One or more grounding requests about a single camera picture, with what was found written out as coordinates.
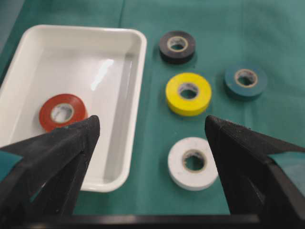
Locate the green tape roll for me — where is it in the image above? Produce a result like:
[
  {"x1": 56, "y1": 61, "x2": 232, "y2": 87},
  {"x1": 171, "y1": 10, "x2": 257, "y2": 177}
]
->
[{"x1": 224, "y1": 62, "x2": 268, "y2": 101}]

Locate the white tape roll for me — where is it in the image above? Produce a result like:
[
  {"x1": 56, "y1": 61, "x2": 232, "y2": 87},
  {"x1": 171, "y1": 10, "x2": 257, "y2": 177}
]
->
[{"x1": 168, "y1": 137, "x2": 218, "y2": 191}]

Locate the white plastic tray case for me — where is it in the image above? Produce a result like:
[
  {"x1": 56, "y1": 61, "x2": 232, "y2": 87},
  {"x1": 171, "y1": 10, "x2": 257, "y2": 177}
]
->
[{"x1": 0, "y1": 25, "x2": 147, "y2": 192}]

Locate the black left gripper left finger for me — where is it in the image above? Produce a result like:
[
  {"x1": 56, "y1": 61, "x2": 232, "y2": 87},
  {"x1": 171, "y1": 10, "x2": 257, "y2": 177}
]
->
[{"x1": 0, "y1": 115, "x2": 100, "y2": 229}]

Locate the red tape roll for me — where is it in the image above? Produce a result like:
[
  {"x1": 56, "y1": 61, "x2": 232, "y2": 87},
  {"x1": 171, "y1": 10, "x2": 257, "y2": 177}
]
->
[{"x1": 39, "y1": 94, "x2": 88, "y2": 132}]

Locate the yellow tape roll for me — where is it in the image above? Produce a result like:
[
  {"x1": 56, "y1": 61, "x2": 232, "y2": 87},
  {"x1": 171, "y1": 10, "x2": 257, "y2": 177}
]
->
[{"x1": 165, "y1": 73, "x2": 212, "y2": 116}]

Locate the black tape roll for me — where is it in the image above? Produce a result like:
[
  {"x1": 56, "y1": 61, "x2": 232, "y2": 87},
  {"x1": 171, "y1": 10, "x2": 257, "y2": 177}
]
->
[{"x1": 159, "y1": 31, "x2": 196, "y2": 64}]

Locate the green table cloth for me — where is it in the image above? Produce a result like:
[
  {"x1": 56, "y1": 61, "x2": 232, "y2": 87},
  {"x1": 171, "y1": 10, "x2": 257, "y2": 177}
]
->
[{"x1": 0, "y1": 0, "x2": 305, "y2": 215}]

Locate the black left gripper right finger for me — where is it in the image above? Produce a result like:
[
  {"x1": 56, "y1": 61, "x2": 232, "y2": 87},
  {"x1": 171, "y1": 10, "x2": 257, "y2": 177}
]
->
[{"x1": 204, "y1": 115, "x2": 305, "y2": 229}]

